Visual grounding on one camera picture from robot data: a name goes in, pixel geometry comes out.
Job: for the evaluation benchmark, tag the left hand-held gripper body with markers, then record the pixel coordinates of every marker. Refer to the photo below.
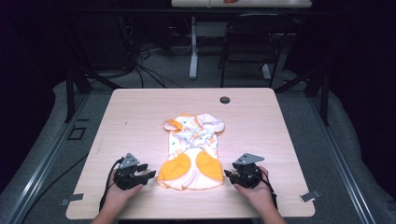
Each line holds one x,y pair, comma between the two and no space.
127,177

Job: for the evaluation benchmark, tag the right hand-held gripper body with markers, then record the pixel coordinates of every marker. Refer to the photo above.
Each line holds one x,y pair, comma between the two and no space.
249,174

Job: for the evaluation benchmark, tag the white and orange baby garment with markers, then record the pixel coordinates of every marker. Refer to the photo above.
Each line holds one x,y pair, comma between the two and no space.
193,155

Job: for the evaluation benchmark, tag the person's left hand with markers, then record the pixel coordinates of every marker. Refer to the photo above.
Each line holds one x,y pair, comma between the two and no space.
120,197

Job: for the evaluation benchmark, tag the person's right hand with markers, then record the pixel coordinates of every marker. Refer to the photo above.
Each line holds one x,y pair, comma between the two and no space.
260,196

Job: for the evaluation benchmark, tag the grey tape strip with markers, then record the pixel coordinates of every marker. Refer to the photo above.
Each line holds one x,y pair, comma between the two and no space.
72,198
310,196

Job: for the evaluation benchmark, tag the white table leg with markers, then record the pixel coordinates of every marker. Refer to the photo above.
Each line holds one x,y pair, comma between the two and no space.
194,53

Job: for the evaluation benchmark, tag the black folding chair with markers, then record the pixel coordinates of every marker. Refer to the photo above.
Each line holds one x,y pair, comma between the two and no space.
252,46

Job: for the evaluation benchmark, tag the white background table top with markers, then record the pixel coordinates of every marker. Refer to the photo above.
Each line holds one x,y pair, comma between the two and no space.
249,3

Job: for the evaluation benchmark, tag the orange object on background table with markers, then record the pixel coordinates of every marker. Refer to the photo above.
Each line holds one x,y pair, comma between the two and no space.
231,1

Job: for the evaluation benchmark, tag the aluminium floor rail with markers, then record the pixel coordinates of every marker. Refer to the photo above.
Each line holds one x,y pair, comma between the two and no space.
40,165
342,161

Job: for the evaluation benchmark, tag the black metal frame stand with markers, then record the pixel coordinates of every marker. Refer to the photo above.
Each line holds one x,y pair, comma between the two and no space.
77,87
317,90

